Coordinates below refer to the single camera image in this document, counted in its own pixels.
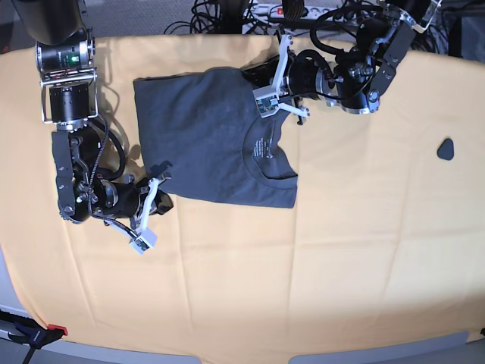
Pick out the white power strip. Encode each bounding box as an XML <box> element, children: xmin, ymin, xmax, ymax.
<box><xmin>252</xmin><ymin>2</ymin><xmax>323</xmax><ymax>22</ymax></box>

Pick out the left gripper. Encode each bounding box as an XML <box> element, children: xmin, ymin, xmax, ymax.
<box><xmin>241</xmin><ymin>49</ymin><xmax>341</xmax><ymax>106</ymax></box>

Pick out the small black triangular pad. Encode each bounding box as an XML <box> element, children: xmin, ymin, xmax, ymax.
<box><xmin>436</xmin><ymin>137</ymin><xmax>455</xmax><ymax>161</ymax></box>

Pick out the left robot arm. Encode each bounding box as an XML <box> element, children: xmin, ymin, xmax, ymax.
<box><xmin>242</xmin><ymin>1</ymin><xmax>441</xmax><ymax>119</ymax></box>

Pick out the dark blue-grey T-shirt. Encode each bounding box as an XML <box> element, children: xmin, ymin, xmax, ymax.
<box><xmin>133</xmin><ymin>67</ymin><xmax>298</xmax><ymax>209</ymax></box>

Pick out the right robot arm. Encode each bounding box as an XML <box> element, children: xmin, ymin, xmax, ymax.
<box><xmin>13</xmin><ymin>1</ymin><xmax>173</xmax><ymax>228</ymax></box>

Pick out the blue and red bar clamp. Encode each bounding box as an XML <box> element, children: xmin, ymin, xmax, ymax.
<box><xmin>1</xmin><ymin>310</ymin><xmax>68</xmax><ymax>364</ymax></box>

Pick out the black cable bundle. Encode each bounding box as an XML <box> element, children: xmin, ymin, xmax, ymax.
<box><xmin>164</xmin><ymin>0</ymin><xmax>304</xmax><ymax>38</ymax></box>

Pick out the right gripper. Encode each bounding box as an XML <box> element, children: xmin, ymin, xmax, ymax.
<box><xmin>91</xmin><ymin>161</ymin><xmax>174</xmax><ymax>224</ymax></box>

